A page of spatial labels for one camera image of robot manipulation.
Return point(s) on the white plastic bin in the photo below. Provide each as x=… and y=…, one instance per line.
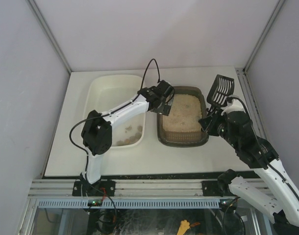
x=107, y=92

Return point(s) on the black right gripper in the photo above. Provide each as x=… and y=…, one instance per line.
x=211, y=120

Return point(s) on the grey slotted cable duct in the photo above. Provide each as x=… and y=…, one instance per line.
x=130, y=203

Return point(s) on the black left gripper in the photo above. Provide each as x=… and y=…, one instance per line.
x=162, y=105

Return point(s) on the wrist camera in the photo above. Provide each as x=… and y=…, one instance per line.
x=239, y=123
x=164, y=88

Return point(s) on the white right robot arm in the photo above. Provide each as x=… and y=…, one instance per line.
x=259, y=155

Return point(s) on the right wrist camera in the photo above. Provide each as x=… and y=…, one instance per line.
x=239, y=123

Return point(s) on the yellow toy figure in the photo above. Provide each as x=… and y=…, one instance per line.
x=184, y=227

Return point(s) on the dark grey litter box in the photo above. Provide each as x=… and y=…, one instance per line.
x=189, y=139

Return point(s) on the beige cat litter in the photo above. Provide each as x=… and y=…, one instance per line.
x=182, y=119

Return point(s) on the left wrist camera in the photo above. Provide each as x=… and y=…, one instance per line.
x=164, y=88

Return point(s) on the black litter scoop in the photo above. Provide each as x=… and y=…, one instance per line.
x=222, y=88

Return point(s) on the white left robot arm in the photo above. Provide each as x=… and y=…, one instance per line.
x=98, y=127

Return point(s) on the aluminium frame rail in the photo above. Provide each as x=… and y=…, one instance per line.
x=128, y=188

